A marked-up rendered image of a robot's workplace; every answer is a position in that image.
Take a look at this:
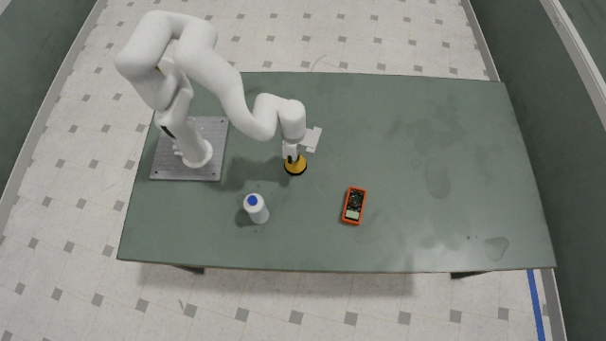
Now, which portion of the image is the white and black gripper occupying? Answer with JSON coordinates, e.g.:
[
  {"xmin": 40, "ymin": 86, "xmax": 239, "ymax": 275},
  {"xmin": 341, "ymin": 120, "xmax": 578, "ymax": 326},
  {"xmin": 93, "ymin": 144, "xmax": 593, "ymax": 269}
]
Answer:
[{"xmin": 282, "ymin": 140, "xmax": 302, "ymax": 164}]

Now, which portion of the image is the white bottle with blue cap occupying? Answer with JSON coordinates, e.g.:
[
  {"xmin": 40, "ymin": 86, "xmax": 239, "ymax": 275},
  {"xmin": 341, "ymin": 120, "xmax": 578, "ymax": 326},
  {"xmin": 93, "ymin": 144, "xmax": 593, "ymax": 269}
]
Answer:
[{"xmin": 243, "ymin": 193, "xmax": 269, "ymax": 224}]

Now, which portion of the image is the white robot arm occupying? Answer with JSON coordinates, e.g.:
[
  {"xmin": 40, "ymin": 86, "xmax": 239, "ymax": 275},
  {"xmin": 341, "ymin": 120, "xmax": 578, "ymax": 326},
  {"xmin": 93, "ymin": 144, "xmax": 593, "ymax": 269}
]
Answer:
[{"xmin": 115, "ymin": 10, "xmax": 322, "ymax": 169}]

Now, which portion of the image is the yellow service bell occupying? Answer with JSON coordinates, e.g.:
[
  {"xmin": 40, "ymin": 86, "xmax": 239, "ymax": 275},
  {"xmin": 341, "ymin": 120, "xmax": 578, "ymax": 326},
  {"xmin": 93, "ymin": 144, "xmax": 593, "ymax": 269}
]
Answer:
[{"xmin": 284, "ymin": 155, "xmax": 307, "ymax": 175}]

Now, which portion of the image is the orange digital multimeter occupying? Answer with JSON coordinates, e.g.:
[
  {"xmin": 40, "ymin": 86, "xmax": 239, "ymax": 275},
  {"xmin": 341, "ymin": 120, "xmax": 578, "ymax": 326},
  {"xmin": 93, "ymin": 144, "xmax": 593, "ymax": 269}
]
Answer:
[{"xmin": 341, "ymin": 187, "xmax": 366, "ymax": 225}]

